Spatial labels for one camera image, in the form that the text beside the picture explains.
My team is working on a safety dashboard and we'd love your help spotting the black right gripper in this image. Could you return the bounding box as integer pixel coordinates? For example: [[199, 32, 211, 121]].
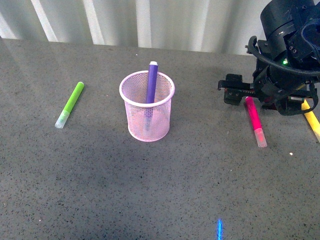
[[217, 36, 320, 116]]

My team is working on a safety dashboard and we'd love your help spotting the green marker pen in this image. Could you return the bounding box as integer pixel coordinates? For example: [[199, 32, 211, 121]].
[[54, 81, 85, 129]]

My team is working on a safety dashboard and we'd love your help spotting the pink mesh cup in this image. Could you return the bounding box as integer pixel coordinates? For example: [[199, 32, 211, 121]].
[[119, 70, 175, 142]]

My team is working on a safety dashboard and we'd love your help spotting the purple marker pen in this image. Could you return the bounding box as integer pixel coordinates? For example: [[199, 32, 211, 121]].
[[144, 61, 158, 131]]

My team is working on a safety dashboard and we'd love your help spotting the white curtain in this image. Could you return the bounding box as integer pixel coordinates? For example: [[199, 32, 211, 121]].
[[0, 0, 268, 55]]

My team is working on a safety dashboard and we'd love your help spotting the pink marker pen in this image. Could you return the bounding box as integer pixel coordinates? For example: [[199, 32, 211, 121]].
[[245, 96, 267, 148]]

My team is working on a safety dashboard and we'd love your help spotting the yellow marker pen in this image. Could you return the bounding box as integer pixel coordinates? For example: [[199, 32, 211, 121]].
[[301, 100, 320, 143]]

